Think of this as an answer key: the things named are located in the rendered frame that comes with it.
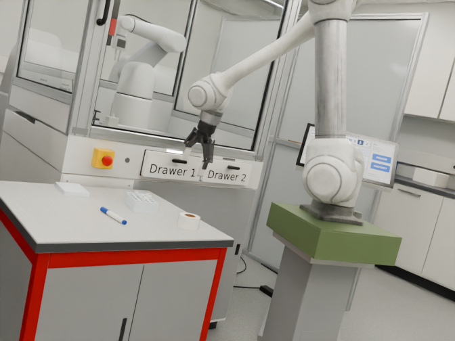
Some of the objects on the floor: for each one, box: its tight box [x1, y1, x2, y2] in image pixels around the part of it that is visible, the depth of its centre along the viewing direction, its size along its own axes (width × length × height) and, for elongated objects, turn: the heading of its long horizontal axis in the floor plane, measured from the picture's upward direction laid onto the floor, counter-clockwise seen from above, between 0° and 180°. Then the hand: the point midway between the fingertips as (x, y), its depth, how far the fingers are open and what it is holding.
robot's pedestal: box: [261, 231, 374, 341], centre depth 172 cm, size 30×30×76 cm
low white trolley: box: [0, 181, 234, 341], centre depth 151 cm, size 58×62×76 cm
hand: (192, 166), depth 188 cm, fingers open, 13 cm apart
